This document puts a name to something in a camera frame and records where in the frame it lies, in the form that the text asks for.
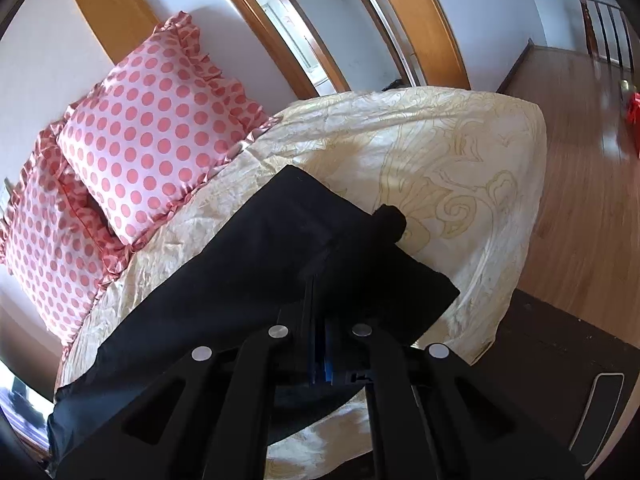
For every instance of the pink polka dot pillow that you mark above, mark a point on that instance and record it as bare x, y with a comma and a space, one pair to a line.
50, 250
150, 125

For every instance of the wooden sliding door frame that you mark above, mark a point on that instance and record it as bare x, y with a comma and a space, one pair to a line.
280, 30

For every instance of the wooden headboard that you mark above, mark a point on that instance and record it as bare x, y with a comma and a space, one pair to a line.
125, 5

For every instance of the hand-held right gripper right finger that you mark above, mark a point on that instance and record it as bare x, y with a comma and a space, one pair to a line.
331, 360

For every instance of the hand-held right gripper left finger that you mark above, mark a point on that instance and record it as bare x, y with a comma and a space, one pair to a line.
316, 360

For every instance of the cream patterned bed cover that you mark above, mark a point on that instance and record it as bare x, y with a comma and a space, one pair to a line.
400, 160

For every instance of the wooden stair railing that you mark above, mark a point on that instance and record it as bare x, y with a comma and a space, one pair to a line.
602, 30

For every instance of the red object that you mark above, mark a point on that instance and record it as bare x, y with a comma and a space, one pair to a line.
634, 110

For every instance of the black pants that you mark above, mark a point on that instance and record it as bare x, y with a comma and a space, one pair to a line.
260, 260

